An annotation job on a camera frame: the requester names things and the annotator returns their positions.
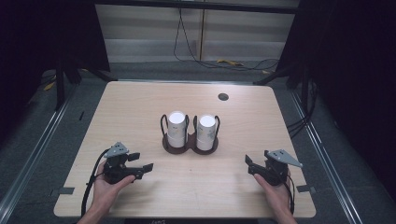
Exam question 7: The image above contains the person's left hand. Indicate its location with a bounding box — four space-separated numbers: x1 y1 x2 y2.
92 161 137 217

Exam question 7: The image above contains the stack of white paper cups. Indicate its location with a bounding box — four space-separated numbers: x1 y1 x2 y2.
195 114 218 152
167 110 188 149

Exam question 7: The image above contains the grey tape piece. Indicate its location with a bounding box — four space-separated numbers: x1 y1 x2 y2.
57 186 76 196
296 184 317 193

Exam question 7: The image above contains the metal floor rail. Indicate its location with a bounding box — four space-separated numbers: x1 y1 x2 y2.
0 98 73 217
289 89 364 224

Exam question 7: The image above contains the hand-held gripper black cable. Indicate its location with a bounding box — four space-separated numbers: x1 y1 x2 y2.
285 174 297 216
80 148 110 217

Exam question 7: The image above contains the person's right hand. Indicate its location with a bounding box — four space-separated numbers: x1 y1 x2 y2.
253 173 294 217

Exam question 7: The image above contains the bundle of black floor cables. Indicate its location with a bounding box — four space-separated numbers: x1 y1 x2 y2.
286 79 319 140

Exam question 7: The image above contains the black metal stand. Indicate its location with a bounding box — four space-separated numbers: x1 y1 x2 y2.
53 60 119 112
253 62 313 114

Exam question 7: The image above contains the black overhead bar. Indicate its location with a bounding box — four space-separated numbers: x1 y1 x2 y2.
92 0 302 15

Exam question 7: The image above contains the black hanging cable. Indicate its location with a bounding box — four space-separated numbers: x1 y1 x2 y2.
173 7 280 72

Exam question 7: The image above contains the right hand-held gripper black cable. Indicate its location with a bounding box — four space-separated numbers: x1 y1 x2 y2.
285 174 297 216

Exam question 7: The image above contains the dark brown double cup holder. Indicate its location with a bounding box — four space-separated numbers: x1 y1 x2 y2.
160 114 221 156

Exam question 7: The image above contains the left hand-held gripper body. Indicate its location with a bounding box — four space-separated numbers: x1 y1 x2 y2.
102 142 138 185

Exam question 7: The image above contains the left hand-held gripper black cable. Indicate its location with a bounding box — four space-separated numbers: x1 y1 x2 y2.
80 148 110 217

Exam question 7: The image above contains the dark curtain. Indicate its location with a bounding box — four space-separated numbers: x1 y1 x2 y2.
276 0 396 200
0 0 111 147

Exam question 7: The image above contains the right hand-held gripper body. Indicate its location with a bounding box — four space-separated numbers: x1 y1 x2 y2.
253 148 304 188

